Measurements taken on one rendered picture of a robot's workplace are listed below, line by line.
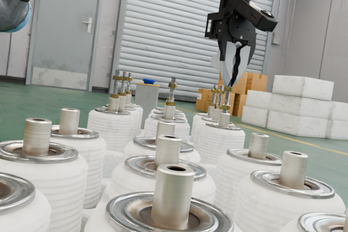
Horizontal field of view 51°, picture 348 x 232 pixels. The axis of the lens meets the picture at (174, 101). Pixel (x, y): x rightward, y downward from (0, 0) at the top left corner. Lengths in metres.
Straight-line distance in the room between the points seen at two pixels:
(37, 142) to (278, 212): 0.21
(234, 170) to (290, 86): 3.15
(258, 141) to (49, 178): 0.26
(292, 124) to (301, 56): 4.30
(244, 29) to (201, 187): 0.51
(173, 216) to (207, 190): 0.11
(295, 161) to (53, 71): 5.65
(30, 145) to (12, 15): 0.76
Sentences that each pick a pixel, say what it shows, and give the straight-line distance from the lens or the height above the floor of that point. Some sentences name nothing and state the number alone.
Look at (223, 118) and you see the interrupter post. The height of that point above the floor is 0.27.
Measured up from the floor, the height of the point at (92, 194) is 0.19.
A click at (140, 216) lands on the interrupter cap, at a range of 0.22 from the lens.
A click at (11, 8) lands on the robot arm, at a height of 0.46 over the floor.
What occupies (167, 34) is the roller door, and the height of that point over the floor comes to 1.13.
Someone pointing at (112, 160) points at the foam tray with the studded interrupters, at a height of 0.17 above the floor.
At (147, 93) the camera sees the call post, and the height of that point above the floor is 0.28.
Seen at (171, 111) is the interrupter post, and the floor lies 0.27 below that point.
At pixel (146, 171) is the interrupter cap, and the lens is 0.31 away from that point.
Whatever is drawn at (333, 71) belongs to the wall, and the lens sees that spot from 7.13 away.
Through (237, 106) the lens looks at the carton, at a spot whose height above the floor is 0.13.
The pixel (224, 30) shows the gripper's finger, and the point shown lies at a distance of 0.74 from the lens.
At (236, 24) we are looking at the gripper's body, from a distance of 0.76.
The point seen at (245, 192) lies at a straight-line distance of 0.34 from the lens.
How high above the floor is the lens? 0.33
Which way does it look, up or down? 3 degrees down
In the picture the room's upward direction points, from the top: 8 degrees clockwise
